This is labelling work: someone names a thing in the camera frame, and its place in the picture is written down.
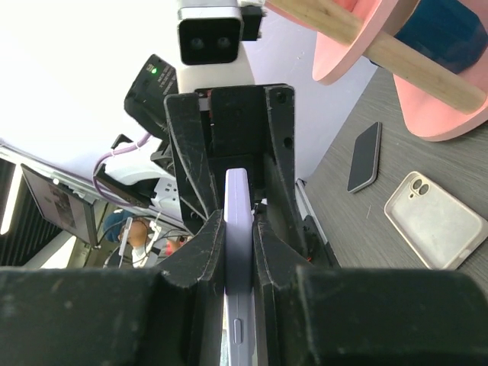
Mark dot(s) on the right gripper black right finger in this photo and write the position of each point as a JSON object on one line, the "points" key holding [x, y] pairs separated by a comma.
{"points": [[311, 315]]}

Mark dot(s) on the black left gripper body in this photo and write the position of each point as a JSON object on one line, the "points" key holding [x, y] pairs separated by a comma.
{"points": [[236, 133]]}

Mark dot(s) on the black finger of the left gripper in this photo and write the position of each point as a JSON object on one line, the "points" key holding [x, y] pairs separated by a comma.
{"points": [[282, 208], [197, 191]]}

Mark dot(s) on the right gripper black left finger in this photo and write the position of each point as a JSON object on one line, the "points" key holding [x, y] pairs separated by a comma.
{"points": [[169, 314]]}

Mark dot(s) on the lilac phone case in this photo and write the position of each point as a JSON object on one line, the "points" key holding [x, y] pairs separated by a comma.
{"points": [[238, 267]]}

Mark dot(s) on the white-edged black phone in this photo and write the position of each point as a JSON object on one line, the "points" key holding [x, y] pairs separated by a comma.
{"points": [[365, 159]]}

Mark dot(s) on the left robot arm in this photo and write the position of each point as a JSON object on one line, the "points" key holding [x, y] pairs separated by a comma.
{"points": [[144, 102]]}

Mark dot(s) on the beige phone case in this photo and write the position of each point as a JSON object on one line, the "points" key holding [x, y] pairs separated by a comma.
{"points": [[441, 230]]}

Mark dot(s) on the white power strip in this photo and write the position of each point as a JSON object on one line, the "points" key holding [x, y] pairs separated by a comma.
{"points": [[166, 194]]}

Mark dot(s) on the person in blue cap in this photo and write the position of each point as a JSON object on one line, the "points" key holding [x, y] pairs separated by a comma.
{"points": [[134, 231]]}

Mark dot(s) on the black computer monitor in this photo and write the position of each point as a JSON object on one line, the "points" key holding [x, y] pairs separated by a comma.
{"points": [[61, 206]]}

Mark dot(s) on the pink tiered wooden shelf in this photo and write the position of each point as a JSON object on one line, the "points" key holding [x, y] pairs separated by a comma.
{"points": [[436, 103]]}

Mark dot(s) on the dark blue cup on shelf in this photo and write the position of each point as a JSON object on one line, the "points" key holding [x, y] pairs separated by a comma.
{"points": [[446, 32]]}

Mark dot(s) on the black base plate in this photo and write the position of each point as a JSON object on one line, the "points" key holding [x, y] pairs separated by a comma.
{"points": [[319, 250]]}

